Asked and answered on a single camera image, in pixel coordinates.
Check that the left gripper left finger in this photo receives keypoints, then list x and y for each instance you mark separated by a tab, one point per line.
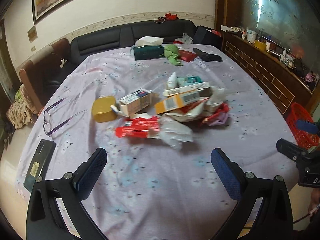
44	219

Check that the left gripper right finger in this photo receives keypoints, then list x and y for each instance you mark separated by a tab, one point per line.
274	218

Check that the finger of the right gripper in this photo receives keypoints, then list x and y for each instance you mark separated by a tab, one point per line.
310	127

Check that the red clear plastic wrapper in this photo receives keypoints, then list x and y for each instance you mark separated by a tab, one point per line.
168	130

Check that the long white medicine box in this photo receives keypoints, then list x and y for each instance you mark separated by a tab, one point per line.
184	89

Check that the person's right hand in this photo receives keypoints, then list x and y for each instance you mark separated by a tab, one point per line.
315	196

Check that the red plastic mesh basket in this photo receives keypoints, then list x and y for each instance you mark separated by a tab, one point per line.
303	139

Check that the black smartphone with sticker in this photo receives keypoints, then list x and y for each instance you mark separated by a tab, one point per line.
39	164

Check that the wooden brick-pattern cabinet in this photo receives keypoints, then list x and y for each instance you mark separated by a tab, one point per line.
281	85

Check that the red purple wrapper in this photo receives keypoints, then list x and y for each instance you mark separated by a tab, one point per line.
219	117

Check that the yellow round plastic container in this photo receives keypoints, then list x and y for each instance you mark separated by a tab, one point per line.
102	111

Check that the patterned blanket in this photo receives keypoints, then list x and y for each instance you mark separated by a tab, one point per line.
22	111

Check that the yellow tape roll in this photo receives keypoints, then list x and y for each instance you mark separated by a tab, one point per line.
260	45

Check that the white jar on cabinet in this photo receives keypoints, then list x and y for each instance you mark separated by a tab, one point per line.
251	36

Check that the floral purple tablecloth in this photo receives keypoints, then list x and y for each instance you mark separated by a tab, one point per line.
149	190

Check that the blue white medicine box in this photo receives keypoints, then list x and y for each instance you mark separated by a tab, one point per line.
134	102

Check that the teal tissue pack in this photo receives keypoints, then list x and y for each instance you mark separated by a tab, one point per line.
188	80

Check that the brown armchair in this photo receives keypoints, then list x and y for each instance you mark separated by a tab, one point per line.
44	72

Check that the orange white medicine box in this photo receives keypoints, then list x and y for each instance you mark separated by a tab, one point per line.
181	100

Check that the red packet near cloth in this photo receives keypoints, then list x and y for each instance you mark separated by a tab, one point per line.
187	56

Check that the white plastic bottle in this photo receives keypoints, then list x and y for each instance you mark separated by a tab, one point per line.
172	81

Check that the clear plastic bag on sofa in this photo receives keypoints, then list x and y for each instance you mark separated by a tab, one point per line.
185	39

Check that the green cloth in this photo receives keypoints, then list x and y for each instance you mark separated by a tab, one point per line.
172	54

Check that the dark green tissue box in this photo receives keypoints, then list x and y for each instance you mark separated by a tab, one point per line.
147	48

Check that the black leather sofa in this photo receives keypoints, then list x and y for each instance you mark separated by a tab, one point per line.
126	35

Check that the purple frame eyeglasses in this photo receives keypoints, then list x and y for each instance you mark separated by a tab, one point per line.
62	114

